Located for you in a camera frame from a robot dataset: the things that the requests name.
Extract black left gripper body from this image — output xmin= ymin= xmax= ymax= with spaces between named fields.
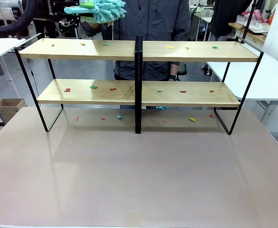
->
xmin=48 ymin=0 xmax=82 ymax=23

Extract teal microfiber duster handle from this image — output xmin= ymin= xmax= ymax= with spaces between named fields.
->
xmin=64 ymin=0 xmax=127 ymax=25

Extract person's left forearm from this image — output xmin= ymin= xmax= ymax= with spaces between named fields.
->
xmin=169 ymin=62 xmax=180 ymax=76

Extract person's right forearm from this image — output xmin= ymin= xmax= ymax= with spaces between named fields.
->
xmin=80 ymin=20 xmax=105 ymax=38

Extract background person dark trousers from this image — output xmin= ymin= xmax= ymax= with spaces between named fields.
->
xmin=33 ymin=14 xmax=59 ymax=39

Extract person in dark grey jacket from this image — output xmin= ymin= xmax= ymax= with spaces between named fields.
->
xmin=80 ymin=0 xmax=192 ymax=110

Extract cardboard box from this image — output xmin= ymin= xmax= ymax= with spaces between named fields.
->
xmin=0 ymin=98 xmax=27 ymax=122

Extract white background table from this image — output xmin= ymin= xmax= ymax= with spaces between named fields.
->
xmin=192 ymin=9 xmax=213 ymax=41

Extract background person black clothes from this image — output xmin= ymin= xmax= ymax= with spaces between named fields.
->
xmin=211 ymin=0 xmax=256 ymax=42

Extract wooden workbench with clutter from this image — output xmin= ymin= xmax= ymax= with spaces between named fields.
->
xmin=228 ymin=14 xmax=272 ymax=44

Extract pink sign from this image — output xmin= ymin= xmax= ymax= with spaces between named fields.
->
xmin=254 ymin=9 xmax=264 ymax=22

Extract large white table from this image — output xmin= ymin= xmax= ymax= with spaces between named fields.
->
xmin=206 ymin=52 xmax=278 ymax=121

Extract wooden shelf unit black frame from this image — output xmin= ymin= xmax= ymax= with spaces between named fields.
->
xmin=138 ymin=36 xmax=264 ymax=135
xmin=14 ymin=36 xmax=140 ymax=134

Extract black braided cable hose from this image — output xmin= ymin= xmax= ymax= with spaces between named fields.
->
xmin=0 ymin=0 xmax=36 ymax=37

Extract thin black floor cable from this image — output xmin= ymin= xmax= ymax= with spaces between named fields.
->
xmin=25 ymin=58 xmax=38 ymax=96

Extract black camera stand pole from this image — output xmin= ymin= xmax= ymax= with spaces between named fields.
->
xmin=236 ymin=0 xmax=259 ymax=45

